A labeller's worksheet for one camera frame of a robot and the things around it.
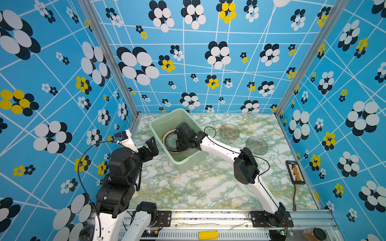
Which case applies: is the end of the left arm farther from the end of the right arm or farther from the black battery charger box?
the black battery charger box

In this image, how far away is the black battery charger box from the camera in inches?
33.9

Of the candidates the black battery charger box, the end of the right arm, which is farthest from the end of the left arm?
the black battery charger box
